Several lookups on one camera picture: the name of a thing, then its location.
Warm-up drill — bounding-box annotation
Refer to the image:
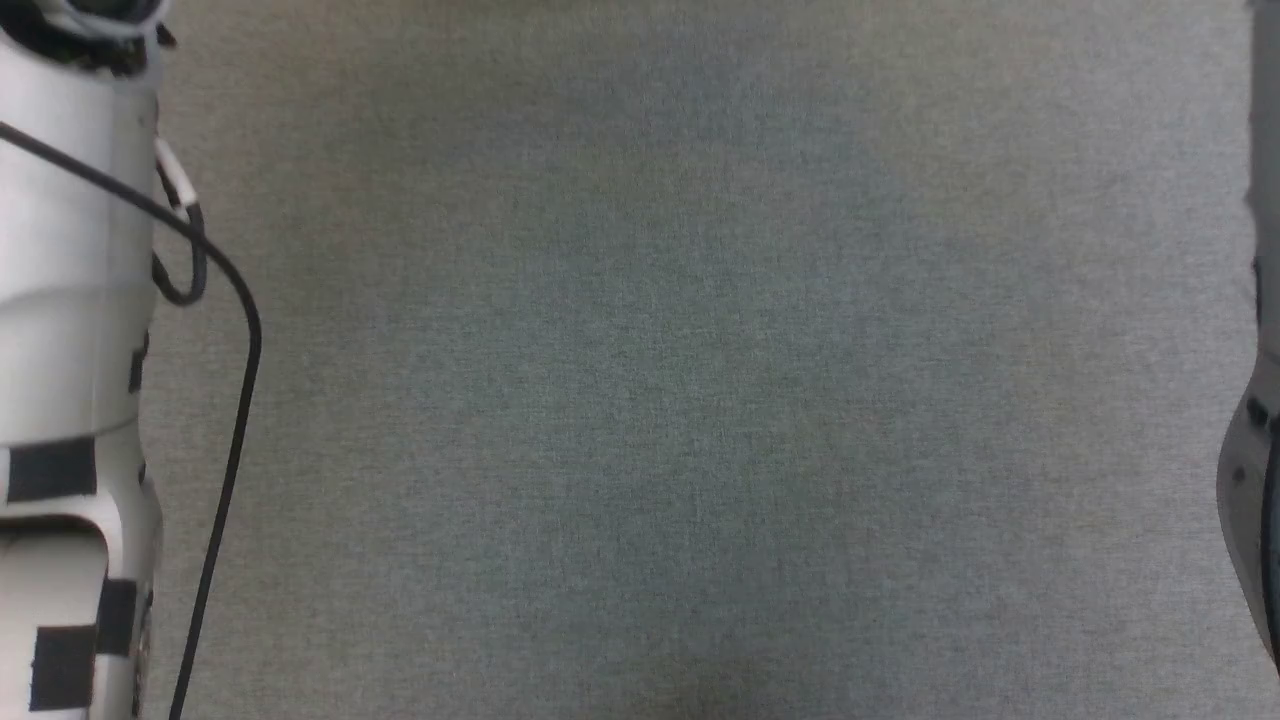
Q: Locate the grey fabric sofa surface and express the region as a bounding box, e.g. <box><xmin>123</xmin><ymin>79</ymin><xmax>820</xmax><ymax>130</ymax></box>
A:
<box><xmin>130</xmin><ymin>0</ymin><xmax>1280</xmax><ymax>720</ymax></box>

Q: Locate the short black cable white label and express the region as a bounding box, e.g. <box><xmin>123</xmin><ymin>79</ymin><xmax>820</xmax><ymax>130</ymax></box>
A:
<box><xmin>150</xmin><ymin>138</ymin><xmax>209</xmax><ymax>307</ymax></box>

